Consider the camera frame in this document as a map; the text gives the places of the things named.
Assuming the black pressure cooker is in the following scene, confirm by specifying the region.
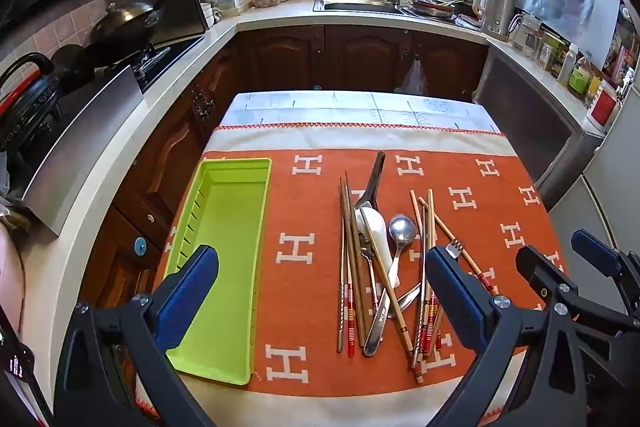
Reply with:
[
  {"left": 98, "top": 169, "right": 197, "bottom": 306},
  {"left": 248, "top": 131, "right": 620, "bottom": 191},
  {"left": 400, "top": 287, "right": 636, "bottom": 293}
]
[{"left": 0, "top": 53, "right": 66, "bottom": 152}]

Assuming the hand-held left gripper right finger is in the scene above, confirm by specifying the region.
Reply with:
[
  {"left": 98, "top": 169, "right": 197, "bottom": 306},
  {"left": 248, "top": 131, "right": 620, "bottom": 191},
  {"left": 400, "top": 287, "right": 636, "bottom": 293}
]
[{"left": 425, "top": 246, "right": 593, "bottom": 427}]

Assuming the light blue table cover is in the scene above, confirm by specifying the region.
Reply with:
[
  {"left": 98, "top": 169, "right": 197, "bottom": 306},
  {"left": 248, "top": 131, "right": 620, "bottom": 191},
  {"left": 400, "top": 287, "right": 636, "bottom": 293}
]
[{"left": 220, "top": 91, "right": 501, "bottom": 135}]

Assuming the black wok with lid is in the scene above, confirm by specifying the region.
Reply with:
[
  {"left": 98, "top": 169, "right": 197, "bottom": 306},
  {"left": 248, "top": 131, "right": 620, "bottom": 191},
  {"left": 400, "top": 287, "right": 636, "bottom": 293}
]
[{"left": 89, "top": 0, "right": 207, "bottom": 58}]

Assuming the row of jars and bottles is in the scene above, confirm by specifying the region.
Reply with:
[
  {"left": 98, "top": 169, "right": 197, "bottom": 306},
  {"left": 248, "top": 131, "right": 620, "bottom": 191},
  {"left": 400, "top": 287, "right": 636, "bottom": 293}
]
[{"left": 537, "top": 29, "right": 623, "bottom": 132}]

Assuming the steel kitchen appliance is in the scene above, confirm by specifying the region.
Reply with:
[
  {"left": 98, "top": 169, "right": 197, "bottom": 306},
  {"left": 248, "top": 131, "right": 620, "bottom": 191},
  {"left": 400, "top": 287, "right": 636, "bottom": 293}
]
[{"left": 472, "top": 49, "right": 606, "bottom": 210}]

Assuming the steel sink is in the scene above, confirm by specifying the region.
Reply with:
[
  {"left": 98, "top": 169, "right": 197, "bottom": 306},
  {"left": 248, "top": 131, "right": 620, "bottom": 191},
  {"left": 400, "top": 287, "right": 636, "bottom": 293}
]
[{"left": 313, "top": 0, "right": 408, "bottom": 15}]

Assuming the bundle of chopsticks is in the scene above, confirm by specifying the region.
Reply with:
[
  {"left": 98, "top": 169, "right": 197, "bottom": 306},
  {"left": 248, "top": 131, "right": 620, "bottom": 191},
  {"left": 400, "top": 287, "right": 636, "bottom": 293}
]
[{"left": 349, "top": 188, "right": 446, "bottom": 385}]

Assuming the hanging plastic bag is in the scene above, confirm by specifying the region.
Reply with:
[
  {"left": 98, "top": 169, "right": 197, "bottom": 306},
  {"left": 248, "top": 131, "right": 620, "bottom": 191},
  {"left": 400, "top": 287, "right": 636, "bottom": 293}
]
[{"left": 401, "top": 59, "right": 430, "bottom": 96}]

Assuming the black handheld device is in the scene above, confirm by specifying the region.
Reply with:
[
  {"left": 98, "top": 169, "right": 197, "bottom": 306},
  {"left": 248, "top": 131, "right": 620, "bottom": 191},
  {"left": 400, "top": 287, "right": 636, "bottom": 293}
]
[{"left": 0, "top": 307, "right": 36, "bottom": 388}]

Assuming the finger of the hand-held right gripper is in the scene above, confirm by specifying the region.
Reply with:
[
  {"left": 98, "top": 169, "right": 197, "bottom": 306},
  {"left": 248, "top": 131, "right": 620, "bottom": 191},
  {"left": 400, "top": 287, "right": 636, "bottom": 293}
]
[
  {"left": 571, "top": 229, "right": 640, "bottom": 308},
  {"left": 516, "top": 245, "right": 640, "bottom": 343}
]

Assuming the black pot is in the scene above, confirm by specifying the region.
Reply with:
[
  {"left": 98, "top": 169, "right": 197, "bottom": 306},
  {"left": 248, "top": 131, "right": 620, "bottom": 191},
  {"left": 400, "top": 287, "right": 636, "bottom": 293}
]
[{"left": 50, "top": 44, "right": 96, "bottom": 92}]

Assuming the bagged food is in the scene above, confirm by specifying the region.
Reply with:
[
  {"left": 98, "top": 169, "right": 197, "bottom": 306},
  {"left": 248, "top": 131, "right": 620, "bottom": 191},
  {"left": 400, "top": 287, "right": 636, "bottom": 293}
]
[{"left": 0, "top": 167, "right": 36, "bottom": 233}]

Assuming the pile of dishes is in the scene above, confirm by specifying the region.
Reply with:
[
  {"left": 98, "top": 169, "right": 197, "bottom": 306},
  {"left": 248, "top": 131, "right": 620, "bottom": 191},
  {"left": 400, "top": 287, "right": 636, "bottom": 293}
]
[{"left": 410, "top": 0, "right": 458, "bottom": 18}]

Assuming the large steel splash panel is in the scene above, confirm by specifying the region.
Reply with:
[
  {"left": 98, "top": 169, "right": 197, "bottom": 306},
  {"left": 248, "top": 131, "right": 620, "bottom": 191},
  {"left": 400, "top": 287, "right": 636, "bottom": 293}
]
[{"left": 22, "top": 66, "right": 143, "bottom": 238}]

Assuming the steel electric kettle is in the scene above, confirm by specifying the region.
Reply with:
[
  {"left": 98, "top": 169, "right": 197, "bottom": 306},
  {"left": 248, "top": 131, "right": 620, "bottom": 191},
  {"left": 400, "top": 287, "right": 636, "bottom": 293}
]
[{"left": 472, "top": 0, "right": 516, "bottom": 40}]

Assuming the glass jar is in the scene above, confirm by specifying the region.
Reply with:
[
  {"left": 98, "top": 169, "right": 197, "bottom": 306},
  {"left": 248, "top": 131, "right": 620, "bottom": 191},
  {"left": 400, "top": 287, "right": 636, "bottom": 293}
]
[{"left": 510, "top": 14, "right": 543, "bottom": 58}]

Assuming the white kitchen countertop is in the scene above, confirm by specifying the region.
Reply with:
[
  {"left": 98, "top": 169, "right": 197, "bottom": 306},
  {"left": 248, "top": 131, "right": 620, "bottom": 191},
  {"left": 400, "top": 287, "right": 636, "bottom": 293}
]
[{"left": 22, "top": 0, "right": 608, "bottom": 358}]

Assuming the white ceramic spoon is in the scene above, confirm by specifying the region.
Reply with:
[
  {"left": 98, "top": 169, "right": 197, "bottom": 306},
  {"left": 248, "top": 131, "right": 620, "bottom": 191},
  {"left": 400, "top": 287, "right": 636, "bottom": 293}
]
[{"left": 359, "top": 206, "right": 402, "bottom": 290}]

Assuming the green plastic utensil tray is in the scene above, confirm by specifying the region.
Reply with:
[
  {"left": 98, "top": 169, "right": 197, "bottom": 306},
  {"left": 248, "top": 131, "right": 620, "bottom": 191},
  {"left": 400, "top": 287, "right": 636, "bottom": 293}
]
[{"left": 161, "top": 158, "right": 273, "bottom": 385}]

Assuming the orange patterned blanket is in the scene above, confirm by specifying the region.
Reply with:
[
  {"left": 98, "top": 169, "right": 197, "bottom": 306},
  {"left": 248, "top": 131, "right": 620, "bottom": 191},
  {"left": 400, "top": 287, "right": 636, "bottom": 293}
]
[{"left": 131, "top": 122, "right": 571, "bottom": 427}]

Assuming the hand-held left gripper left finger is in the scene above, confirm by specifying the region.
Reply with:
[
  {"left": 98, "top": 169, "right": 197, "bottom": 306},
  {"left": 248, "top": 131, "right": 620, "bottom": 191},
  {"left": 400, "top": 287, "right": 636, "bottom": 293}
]
[{"left": 54, "top": 244, "right": 220, "bottom": 427}]

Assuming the white refrigerator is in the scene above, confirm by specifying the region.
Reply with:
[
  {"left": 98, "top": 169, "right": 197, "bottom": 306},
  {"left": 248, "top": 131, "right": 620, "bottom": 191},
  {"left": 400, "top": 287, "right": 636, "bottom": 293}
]
[{"left": 547, "top": 97, "right": 640, "bottom": 268}]

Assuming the gas stove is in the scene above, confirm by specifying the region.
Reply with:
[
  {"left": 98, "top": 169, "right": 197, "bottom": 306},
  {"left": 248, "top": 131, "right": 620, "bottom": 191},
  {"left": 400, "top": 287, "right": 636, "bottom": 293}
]
[{"left": 127, "top": 34, "right": 206, "bottom": 92}]

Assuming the steel ladle with black handle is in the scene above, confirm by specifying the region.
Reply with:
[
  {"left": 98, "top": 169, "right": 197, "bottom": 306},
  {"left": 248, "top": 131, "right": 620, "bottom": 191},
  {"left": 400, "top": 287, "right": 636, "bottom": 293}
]
[{"left": 354, "top": 151, "right": 387, "bottom": 212}]

